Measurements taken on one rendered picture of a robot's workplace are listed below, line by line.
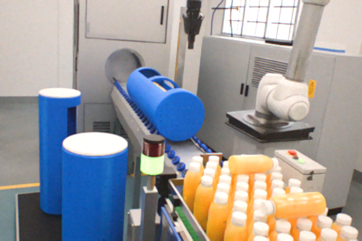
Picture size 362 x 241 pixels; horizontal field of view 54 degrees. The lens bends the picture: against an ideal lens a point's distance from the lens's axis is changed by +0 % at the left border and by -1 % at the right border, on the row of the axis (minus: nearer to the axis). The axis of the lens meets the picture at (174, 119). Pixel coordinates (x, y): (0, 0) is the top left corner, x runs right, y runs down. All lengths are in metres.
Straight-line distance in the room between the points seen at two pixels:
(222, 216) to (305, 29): 1.06
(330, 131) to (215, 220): 2.17
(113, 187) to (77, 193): 0.15
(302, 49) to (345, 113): 1.47
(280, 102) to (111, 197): 0.94
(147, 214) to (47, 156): 1.64
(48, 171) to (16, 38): 3.99
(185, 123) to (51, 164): 1.12
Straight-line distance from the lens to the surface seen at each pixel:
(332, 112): 3.13
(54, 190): 2.72
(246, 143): 2.09
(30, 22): 6.38
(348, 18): 4.24
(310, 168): 1.41
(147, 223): 1.10
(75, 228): 1.66
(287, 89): 1.85
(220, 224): 1.13
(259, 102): 2.07
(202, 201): 1.22
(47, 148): 2.61
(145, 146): 0.99
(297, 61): 1.86
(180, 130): 1.92
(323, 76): 3.06
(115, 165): 1.53
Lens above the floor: 1.58
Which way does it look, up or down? 15 degrees down
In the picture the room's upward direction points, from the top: 5 degrees clockwise
